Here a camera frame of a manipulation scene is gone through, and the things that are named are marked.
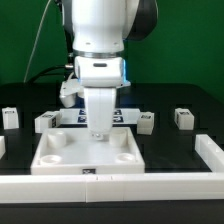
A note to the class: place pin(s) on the white base tag plate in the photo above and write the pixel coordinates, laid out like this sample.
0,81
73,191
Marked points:
78,116

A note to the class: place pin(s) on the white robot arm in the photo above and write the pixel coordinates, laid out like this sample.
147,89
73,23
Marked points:
100,28

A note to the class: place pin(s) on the white square tabletop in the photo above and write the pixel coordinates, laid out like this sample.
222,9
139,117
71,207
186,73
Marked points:
73,151

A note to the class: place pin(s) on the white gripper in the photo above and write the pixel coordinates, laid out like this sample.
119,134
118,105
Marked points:
99,80

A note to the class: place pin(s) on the white left fence piece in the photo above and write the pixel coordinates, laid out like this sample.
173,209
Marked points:
2,146

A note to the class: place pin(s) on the white front fence rail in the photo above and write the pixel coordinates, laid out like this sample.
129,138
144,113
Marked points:
107,188

